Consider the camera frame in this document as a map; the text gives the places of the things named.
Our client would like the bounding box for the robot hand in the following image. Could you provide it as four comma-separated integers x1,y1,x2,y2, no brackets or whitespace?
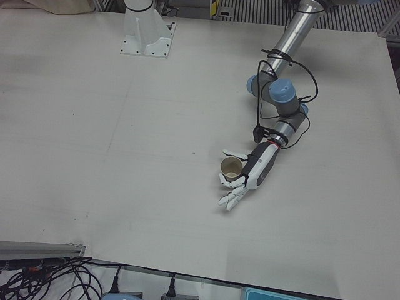
217,141,280,211

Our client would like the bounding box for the light blue plastic bin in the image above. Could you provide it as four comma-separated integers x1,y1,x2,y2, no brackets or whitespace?
240,286,344,300

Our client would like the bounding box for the aluminium frame profile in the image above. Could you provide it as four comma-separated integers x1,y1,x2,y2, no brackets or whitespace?
379,17,400,39

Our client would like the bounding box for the beige thick-walled cup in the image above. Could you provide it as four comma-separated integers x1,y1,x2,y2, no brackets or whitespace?
219,157,243,182

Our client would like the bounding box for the grey-blue robot teach pendant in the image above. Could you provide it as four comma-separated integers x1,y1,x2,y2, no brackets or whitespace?
101,290,143,300

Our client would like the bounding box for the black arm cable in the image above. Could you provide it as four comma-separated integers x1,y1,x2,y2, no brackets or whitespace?
256,48,319,149

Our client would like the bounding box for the black cable bundle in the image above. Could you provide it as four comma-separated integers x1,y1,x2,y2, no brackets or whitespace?
0,256,126,300

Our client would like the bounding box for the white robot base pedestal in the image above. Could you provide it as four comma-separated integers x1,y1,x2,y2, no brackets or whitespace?
119,0,176,59

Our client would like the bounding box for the aluminium rail profile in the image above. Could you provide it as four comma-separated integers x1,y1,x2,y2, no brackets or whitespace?
0,240,87,260

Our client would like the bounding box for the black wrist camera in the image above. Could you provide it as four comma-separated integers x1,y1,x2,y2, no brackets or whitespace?
252,124,270,143

